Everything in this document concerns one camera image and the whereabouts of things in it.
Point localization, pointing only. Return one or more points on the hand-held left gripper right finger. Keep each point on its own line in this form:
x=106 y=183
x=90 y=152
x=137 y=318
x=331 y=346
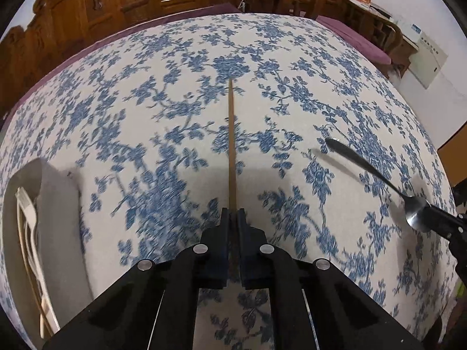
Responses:
x=243 y=233

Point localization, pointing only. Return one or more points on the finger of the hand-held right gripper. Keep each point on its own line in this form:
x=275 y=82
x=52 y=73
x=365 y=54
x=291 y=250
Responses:
x=443 y=222

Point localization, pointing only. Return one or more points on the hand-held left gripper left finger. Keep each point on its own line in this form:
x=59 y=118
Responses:
x=224 y=233

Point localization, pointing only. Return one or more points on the wooden chopstick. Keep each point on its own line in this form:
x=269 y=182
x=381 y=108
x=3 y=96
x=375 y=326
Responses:
x=34 y=280
x=232 y=146

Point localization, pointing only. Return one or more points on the metal spoon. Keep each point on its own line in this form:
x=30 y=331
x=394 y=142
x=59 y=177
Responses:
x=365 y=166

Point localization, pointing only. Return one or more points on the grey tray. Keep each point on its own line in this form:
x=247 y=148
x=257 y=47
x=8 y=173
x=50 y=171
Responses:
x=62 y=233

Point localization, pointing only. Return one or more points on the white plastic spoon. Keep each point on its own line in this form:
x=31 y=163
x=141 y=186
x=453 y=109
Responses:
x=45 y=299
x=26 y=207

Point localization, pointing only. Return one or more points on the blue floral tablecloth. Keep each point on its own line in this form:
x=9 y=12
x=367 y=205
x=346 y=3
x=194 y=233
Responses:
x=146 y=116

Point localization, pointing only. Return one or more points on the white wall panel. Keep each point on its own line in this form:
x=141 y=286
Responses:
x=430 y=56

